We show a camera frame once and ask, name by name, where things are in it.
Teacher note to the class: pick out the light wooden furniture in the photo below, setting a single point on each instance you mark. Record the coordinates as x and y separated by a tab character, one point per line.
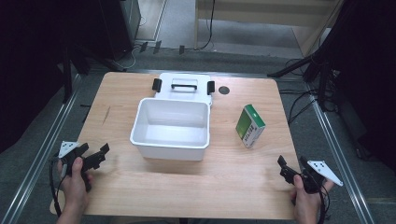
264	15

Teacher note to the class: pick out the wooden table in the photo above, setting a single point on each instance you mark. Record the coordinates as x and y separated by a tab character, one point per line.
130	186

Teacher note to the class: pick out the green and white medicine box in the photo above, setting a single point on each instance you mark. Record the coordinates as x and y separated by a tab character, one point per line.
249	126

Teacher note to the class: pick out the black tripod stand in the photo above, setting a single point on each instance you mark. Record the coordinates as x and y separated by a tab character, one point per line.
311	65

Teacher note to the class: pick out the black metal stand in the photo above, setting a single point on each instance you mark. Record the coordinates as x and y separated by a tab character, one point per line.
70	74

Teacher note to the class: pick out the person's right hand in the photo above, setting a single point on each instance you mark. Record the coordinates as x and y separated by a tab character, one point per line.
303	200

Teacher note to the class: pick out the dark cabinet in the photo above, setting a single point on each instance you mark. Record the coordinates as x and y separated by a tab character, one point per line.
120	28

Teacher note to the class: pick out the black curtain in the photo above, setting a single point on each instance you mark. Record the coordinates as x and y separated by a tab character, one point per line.
31	62
367	77

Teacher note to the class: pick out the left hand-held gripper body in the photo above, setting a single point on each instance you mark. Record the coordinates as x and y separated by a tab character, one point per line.
69	154

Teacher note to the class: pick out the small dark floor bracket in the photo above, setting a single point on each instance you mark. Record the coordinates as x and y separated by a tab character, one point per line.
181	49
157	46
143	47

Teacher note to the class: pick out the person's left hand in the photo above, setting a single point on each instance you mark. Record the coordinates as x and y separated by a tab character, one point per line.
74	186

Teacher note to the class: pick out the white plastic storage box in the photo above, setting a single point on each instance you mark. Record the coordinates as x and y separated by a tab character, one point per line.
169	130

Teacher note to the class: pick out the black round table grommet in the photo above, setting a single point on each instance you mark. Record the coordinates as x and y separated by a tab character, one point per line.
223	90

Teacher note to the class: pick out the metal floor rail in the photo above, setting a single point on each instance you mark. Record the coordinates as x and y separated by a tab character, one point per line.
37	161
339	161

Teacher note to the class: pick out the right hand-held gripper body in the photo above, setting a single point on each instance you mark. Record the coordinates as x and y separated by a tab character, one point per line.
314	175

